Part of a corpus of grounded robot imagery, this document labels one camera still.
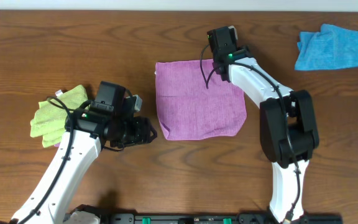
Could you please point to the blue microfiber cloth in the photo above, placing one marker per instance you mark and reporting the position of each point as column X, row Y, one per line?
column 332, row 48

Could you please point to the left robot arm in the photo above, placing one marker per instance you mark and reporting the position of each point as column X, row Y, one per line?
column 106, row 122

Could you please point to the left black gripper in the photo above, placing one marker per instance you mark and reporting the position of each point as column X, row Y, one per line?
column 140, row 130

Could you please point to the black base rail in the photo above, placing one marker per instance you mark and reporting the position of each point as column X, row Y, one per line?
column 204, row 218

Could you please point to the purple microfiber cloth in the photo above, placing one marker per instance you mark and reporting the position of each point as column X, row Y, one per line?
column 187, row 109

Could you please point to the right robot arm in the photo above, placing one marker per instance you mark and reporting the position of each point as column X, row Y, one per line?
column 288, row 130

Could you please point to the green folded cloth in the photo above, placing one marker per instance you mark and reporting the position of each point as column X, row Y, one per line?
column 49, row 120

